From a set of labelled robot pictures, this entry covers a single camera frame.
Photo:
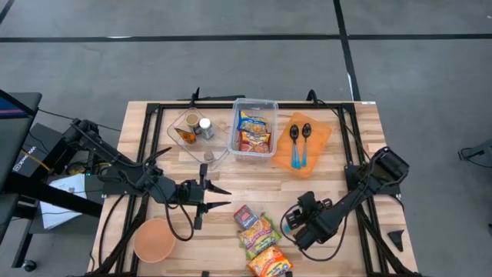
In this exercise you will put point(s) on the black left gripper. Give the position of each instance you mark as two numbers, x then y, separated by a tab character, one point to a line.
192	194

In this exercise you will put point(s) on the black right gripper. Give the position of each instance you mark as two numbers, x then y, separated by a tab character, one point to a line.
307	209

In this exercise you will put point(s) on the small orange spice jar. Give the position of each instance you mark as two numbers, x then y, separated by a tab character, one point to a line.
208	156

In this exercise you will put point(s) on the yellow ramen packet pink band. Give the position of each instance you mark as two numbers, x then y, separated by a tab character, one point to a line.
255	143

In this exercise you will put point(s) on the orange seasoning packet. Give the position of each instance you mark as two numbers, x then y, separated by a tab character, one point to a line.
187	136

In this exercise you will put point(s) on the white-lidded spice jar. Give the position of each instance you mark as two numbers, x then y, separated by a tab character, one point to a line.
205	123

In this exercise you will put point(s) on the glass jar of brown spice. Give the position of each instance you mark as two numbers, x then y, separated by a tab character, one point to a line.
192	120

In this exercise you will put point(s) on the blue ramen packet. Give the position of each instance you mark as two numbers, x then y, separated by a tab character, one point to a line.
251	123

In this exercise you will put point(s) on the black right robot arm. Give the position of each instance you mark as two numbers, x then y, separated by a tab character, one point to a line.
353	200

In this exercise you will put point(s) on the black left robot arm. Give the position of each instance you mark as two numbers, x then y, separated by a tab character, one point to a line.
153	186

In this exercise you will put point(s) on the small dark red packet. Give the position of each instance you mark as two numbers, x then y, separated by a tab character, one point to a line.
246	217

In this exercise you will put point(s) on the clear plastic tray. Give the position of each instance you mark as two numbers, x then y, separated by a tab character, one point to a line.
219	146

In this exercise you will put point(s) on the yellow ramen packet green edge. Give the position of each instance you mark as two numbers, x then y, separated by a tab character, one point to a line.
259	235

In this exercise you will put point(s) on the clear plastic container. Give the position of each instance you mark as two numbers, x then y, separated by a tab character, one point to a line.
253	156

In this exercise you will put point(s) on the orange ramen packet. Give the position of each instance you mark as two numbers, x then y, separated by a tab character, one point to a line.
269	263

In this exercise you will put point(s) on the orange plastic lid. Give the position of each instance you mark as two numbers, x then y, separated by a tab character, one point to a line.
321	138

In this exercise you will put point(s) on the orange bowl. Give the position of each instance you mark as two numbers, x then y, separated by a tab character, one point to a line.
153	240

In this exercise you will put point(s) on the black triangular plastic piece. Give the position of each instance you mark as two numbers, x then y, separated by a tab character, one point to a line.
396	239

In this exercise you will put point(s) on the white paper sheet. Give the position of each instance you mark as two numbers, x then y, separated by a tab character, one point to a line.
57	215

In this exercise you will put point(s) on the black computer box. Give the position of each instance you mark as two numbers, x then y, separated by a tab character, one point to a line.
46	142

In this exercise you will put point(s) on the black caster wheel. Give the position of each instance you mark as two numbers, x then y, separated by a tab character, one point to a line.
28	265

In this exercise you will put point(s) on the black monitor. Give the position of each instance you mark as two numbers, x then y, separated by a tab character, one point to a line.
15	134

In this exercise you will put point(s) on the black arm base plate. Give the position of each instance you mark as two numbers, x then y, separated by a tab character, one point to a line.
351	173
115	188

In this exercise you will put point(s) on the black metal rig frame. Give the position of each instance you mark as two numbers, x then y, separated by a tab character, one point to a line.
173	104

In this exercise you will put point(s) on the black cart frame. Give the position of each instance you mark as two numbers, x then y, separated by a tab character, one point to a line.
57	198

